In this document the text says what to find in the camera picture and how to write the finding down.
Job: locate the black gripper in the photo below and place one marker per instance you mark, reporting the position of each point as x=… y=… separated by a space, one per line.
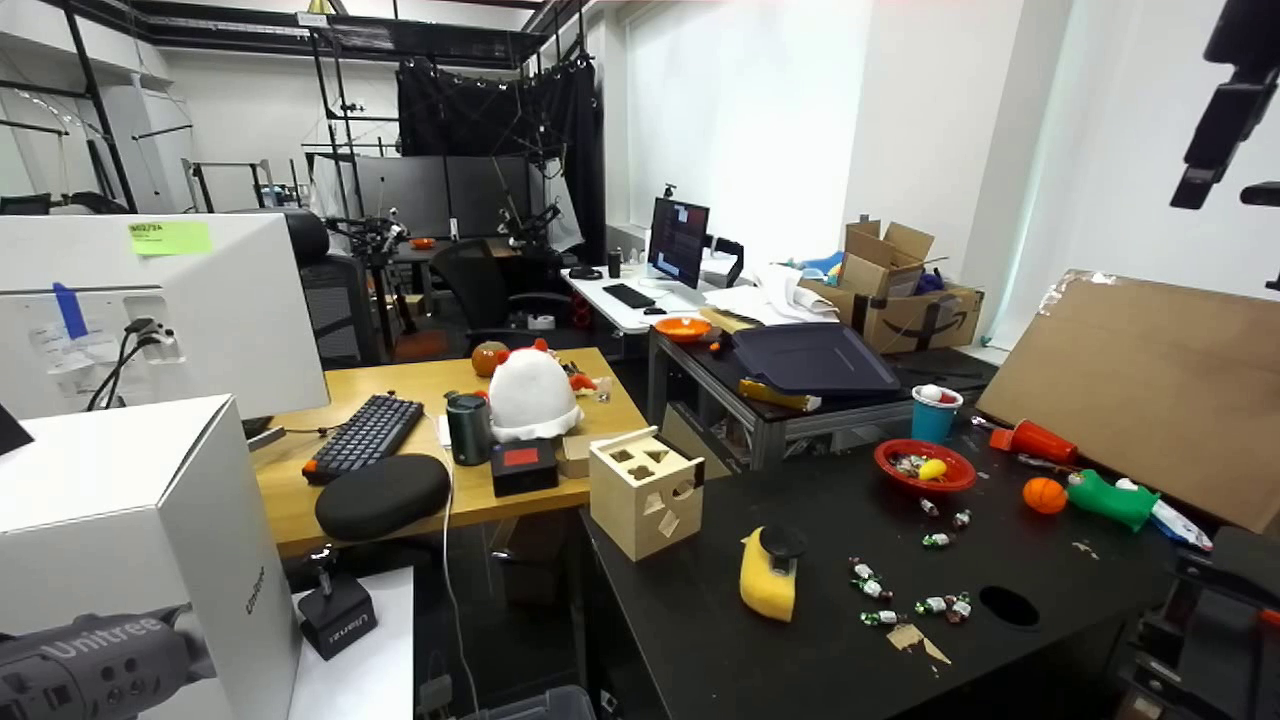
x=1247 y=28

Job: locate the brown cardboard board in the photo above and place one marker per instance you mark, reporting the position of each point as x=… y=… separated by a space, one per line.
x=1162 y=384

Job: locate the closed cardboard box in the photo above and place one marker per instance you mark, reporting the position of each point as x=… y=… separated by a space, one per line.
x=925 y=321

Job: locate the open cardboard box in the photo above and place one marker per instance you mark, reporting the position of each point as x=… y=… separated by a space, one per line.
x=882 y=262

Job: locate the orange red toy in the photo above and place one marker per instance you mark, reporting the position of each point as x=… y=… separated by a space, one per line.
x=1033 y=441

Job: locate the green bottle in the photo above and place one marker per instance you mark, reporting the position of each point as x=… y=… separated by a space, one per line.
x=1108 y=501

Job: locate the white blue tube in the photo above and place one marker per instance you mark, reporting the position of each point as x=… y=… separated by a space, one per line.
x=1180 y=525

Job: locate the teal cup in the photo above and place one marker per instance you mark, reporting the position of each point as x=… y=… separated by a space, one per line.
x=932 y=416

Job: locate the orange fruit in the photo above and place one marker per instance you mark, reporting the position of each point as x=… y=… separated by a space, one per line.
x=1045 y=499

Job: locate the yellow toy lemon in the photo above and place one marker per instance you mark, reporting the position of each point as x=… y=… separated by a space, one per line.
x=932 y=469

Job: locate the red bowl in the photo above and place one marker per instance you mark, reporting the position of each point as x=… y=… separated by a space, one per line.
x=952 y=484

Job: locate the black orange clamp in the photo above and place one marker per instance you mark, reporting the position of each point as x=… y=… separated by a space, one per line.
x=1222 y=584

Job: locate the navy plastic storage bin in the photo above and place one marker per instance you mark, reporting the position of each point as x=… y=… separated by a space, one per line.
x=815 y=359

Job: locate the black desk device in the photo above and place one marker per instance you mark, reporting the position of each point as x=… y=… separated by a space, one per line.
x=726 y=262

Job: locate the brown oblong object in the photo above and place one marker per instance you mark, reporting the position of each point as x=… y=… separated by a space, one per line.
x=783 y=397

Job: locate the black computer screen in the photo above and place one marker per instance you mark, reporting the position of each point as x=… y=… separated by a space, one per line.
x=679 y=240

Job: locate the orange bowl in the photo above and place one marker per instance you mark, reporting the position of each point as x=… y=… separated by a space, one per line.
x=684 y=331

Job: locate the beige pointed tape scrap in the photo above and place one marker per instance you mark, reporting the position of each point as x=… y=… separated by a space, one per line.
x=936 y=652

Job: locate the small black keyboard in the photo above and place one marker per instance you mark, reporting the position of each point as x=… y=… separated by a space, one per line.
x=635 y=297

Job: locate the wooden shape sorter box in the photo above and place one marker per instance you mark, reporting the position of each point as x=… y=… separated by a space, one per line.
x=644 y=501

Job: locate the small tan box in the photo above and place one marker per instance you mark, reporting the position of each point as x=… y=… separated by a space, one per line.
x=577 y=459

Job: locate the black mesh curtain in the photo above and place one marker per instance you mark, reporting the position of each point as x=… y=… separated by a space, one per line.
x=492 y=113

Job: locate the white hard hat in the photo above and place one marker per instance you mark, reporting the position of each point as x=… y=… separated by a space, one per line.
x=533 y=394

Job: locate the black office chair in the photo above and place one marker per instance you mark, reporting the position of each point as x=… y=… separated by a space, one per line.
x=336 y=295
x=484 y=284

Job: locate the orange ball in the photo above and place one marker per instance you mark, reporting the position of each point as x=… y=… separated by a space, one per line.
x=491 y=359

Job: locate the black red small box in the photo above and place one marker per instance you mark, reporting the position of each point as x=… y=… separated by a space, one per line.
x=524 y=465

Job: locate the dark mug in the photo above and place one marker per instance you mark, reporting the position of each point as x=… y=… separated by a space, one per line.
x=468 y=425

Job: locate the wooden desk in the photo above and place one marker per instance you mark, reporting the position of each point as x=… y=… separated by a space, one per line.
x=424 y=378

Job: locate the black chair headrest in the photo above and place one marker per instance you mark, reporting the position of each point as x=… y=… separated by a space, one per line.
x=381 y=499

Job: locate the black joystick base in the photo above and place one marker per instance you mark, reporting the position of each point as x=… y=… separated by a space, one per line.
x=335 y=610

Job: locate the green sticky note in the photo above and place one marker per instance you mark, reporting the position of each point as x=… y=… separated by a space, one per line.
x=170 y=240

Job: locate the blue clip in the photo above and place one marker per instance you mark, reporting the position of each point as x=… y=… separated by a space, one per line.
x=70 y=308

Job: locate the white box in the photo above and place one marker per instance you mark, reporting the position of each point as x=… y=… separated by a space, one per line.
x=120 y=520

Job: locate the grey Unitree device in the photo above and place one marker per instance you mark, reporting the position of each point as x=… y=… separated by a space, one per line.
x=93 y=666

